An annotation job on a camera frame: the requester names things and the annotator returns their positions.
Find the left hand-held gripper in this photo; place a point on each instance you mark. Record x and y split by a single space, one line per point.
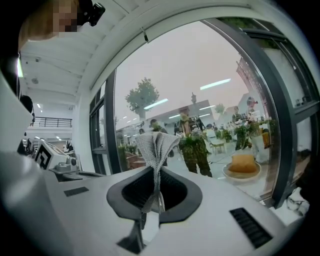
58 160

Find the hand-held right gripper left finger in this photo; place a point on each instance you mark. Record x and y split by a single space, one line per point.
82 207

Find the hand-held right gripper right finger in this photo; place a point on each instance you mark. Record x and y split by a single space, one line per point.
215 220

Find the grey cloth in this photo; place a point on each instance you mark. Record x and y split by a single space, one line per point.
155 150

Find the large window glass pane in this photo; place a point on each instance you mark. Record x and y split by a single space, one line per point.
187 62

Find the black railing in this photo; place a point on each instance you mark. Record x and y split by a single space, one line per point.
53 122

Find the leafy green tree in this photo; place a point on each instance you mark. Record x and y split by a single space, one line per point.
142 95

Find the person's face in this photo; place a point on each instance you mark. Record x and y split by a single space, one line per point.
45 22

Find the narrow window pane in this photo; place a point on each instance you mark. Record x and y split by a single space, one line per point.
287 75

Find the dark window frame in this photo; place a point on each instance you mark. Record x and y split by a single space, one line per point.
282 125

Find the black head-worn camera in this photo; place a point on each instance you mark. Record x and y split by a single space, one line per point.
95 13

